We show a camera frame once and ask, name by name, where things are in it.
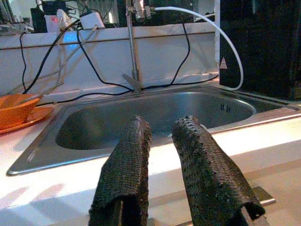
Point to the white device with red display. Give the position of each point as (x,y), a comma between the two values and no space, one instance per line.
(53,27)

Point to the black appliance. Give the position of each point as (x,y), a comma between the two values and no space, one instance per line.
(258,47)

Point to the orange plastic plate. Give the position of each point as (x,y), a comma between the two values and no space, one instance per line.
(41,115)

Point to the stainless steel sink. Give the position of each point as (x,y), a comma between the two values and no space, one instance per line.
(164,106)

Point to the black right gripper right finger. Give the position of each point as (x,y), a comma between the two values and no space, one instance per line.
(204,169)

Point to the brown-tipped wooden chopstick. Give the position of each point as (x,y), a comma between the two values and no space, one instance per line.
(33,98)

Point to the white power adapter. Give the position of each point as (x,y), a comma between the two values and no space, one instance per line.
(92,20)

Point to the black power supply box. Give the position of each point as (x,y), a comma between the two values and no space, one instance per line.
(38,20)

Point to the chrome faucet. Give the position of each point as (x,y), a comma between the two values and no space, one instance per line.
(131,47)

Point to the orange plastic bowl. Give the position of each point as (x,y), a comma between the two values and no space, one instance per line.
(14,110)

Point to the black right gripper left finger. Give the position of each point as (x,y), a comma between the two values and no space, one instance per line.
(124,164)

